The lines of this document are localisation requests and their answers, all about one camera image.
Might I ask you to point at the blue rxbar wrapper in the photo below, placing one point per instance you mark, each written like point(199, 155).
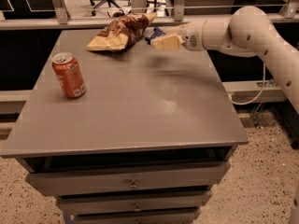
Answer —
point(156, 33)

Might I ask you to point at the red soda can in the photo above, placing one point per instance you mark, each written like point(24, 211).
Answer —
point(67, 70)

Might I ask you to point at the grey metal railing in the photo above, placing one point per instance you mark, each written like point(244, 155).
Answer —
point(61, 18)

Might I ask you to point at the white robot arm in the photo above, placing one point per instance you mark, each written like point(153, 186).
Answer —
point(260, 187)

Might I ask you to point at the brown chip bag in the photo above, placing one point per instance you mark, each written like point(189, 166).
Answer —
point(122, 33)

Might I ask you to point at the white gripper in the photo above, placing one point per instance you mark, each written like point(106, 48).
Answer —
point(192, 34)

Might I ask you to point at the grey drawer cabinet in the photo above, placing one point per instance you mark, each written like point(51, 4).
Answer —
point(145, 144)

